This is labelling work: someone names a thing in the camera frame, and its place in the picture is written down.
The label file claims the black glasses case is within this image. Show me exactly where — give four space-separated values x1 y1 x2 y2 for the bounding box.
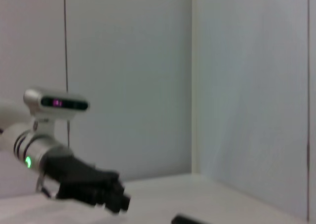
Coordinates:
171 213 208 224

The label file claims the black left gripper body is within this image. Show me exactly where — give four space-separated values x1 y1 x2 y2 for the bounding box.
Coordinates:
45 154 121 205

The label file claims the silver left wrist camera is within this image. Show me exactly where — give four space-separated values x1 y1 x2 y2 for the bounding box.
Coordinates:
23 87 90 136

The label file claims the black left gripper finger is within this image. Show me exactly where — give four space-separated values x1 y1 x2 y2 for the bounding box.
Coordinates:
94 186 128 214
108 176 131 207

